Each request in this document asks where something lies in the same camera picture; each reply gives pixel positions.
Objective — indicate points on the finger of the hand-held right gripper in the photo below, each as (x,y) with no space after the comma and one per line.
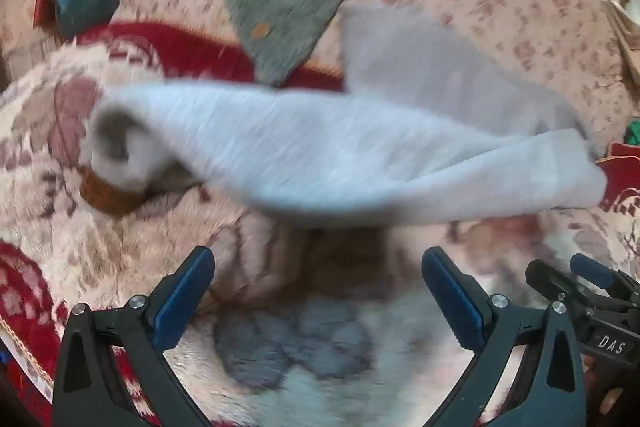
(592,268)
(555,284)

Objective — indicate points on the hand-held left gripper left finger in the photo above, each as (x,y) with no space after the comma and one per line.
(182,302)

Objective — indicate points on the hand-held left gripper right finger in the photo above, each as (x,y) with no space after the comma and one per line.
(452,302)

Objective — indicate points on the white sweater with brown tag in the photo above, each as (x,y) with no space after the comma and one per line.
(350,157)

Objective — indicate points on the person's right hand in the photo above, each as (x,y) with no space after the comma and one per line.
(602,402)

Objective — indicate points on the red floral blanket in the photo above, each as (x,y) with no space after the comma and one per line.
(75,227)

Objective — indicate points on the green cloth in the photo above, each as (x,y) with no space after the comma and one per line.
(634,132)

